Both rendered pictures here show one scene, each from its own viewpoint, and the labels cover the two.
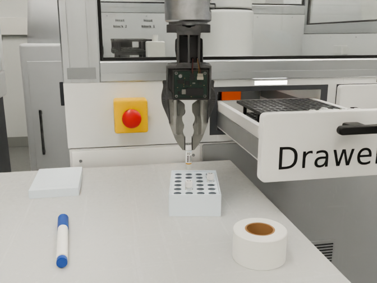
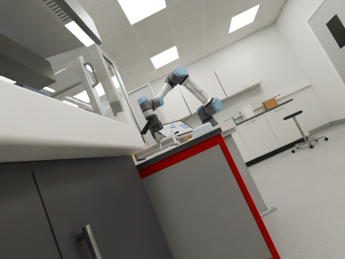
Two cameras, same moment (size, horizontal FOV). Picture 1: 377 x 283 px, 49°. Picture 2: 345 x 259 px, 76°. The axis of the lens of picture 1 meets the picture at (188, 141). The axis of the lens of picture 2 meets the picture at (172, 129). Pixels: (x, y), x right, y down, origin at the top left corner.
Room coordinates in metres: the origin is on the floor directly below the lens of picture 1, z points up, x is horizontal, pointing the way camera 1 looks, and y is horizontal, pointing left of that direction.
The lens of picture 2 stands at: (0.19, 1.48, 0.69)
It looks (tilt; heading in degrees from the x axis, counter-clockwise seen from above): 8 degrees up; 285
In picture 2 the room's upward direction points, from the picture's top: 24 degrees counter-clockwise
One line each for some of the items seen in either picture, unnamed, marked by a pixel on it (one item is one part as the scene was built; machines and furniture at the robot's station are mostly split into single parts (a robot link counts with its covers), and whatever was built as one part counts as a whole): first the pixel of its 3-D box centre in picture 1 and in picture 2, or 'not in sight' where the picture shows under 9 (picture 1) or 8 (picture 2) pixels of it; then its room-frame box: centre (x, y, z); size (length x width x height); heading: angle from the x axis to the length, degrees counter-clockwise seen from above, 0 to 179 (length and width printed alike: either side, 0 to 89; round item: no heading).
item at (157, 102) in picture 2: not in sight; (154, 103); (0.65, -0.09, 1.16); 0.11 x 0.11 x 0.08; 52
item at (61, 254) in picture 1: (62, 238); not in sight; (0.53, 0.18, 0.77); 0.14 x 0.02 x 0.02; 16
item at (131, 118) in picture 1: (131, 118); not in sight; (0.86, 0.12, 0.88); 0.04 x 0.03 x 0.04; 101
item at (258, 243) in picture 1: (259, 242); not in sight; (0.50, -0.09, 0.78); 0.07 x 0.07 x 0.04
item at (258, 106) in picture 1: (292, 122); not in sight; (0.85, -0.22, 0.87); 0.22 x 0.18 x 0.06; 11
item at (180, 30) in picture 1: (188, 63); (154, 124); (0.69, 0.00, 1.00); 0.09 x 0.08 x 0.12; 0
